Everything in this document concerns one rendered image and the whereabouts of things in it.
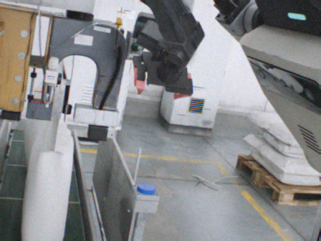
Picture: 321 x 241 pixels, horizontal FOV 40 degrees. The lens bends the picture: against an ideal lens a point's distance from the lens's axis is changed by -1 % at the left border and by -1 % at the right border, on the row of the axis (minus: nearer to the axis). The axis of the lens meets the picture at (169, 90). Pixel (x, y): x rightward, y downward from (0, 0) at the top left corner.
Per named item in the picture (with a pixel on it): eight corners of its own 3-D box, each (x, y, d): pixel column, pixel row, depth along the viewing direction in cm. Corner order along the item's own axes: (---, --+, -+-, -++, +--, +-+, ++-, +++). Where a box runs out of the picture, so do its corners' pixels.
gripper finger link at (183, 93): (155, 84, 117) (166, 64, 110) (181, 87, 119) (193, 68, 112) (156, 106, 114) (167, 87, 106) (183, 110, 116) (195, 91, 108)
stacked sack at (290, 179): (322, 188, 390) (325, 176, 388) (279, 185, 377) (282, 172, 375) (284, 161, 452) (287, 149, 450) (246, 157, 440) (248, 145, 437)
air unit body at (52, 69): (56, 110, 135) (64, 59, 133) (40, 107, 134) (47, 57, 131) (56, 105, 140) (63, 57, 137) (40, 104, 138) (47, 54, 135)
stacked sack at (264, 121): (324, 142, 418) (328, 127, 415) (261, 134, 401) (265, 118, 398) (302, 128, 459) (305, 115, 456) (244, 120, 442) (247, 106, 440)
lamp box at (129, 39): (140, 62, 145) (145, 34, 143) (126, 59, 143) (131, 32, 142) (135, 58, 152) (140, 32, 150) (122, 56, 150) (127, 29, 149)
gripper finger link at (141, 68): (130, 79, 115) (139, 59, 108) (156, 84, 117) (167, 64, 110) (129, 102, 112) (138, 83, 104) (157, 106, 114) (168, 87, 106)
